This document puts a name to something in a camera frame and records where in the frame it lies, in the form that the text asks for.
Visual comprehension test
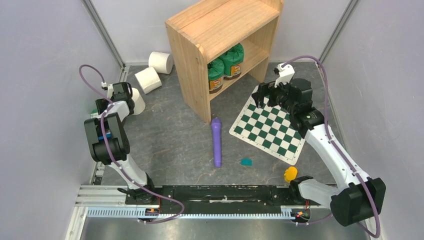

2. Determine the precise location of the wooden shelf unit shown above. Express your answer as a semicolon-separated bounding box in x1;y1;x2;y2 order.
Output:
165;0;284;123

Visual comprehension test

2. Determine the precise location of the green roll orange label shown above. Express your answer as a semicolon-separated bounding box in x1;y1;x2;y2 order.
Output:
218;43;245;80

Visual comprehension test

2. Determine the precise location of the purple toy microphone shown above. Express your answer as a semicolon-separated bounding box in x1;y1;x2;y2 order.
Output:
210;117;222;168

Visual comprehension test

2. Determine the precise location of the yellow toy piece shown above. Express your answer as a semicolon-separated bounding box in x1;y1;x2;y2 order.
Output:
283;166;298;183

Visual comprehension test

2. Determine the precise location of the white toilet roll middle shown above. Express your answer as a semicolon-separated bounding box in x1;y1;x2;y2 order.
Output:
135;67;162;94

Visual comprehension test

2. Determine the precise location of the teal small block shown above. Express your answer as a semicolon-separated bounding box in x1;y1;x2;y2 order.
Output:
240;158;253;167

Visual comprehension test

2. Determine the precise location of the white toilet roll back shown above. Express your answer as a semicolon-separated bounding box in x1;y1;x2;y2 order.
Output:
148;51;174;74

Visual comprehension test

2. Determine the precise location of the blue toy car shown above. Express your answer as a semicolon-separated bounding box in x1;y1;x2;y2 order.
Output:
97;125;112;141

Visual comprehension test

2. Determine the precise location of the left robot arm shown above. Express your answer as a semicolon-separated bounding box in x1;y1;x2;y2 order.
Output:
84;82;157;204

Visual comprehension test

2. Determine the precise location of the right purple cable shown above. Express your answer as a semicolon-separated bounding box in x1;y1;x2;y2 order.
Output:
281;55;382;239

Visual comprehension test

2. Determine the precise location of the white toilet roll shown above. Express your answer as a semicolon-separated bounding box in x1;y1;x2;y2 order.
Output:
135;67;162;94
131;87;146;115
148;51;174;74

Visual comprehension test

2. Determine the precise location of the green white chessboard mat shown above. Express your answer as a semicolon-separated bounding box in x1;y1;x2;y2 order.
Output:
229;96;305;166

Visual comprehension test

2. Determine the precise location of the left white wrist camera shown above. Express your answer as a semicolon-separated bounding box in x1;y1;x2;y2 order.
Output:
102;82;126;102

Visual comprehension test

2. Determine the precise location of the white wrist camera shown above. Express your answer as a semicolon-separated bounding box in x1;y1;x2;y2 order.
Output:
273;62;295;88
102;82;126;102

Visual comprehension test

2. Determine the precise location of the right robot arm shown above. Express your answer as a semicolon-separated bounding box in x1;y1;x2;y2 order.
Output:
251;78;386;227

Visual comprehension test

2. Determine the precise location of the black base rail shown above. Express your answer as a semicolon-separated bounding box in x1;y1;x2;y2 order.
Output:
118;185;316;215

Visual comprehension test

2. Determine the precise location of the white toilet roll front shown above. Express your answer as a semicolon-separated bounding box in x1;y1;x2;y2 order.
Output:
131;87;146;115

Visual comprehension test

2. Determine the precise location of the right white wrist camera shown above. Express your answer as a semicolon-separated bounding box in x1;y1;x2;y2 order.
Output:
273;62;295;88

